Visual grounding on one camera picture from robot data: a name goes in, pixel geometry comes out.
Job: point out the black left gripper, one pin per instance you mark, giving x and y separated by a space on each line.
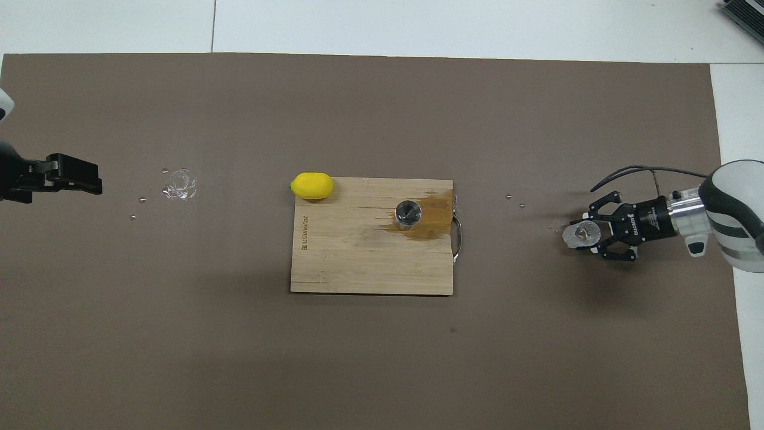
18 176

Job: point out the wooden cutting board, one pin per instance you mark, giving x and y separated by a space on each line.
358 263

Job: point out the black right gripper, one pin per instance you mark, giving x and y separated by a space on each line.
647 220

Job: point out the yellow lemon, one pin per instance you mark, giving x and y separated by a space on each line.
311 186

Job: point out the grey ribbed device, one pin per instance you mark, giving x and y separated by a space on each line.
749 15

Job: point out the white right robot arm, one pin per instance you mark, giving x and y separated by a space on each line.
734 215

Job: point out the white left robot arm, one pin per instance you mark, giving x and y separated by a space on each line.
5 107

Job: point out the clear glass cup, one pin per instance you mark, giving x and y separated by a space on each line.
580 234

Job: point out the brown table mat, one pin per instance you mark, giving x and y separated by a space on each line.
382 358

